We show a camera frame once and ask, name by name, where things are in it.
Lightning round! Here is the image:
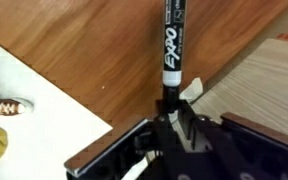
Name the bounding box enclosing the white masking tape piece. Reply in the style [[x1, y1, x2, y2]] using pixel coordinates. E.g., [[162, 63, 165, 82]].
[[179, 77, 204, 104]]

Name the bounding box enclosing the wooden side table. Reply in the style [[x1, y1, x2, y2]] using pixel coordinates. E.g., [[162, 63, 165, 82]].
[[0, 0, 288, 134]]

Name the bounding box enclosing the black Expo marker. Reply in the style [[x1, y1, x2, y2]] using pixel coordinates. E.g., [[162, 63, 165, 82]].
[[162, 0, 187, 114]]

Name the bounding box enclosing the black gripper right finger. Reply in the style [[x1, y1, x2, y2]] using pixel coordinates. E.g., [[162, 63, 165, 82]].
[[178, 99, 238, 180]]

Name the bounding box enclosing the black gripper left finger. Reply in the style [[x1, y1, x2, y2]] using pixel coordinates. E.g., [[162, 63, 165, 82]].
[[133, 98, 185, 180]]

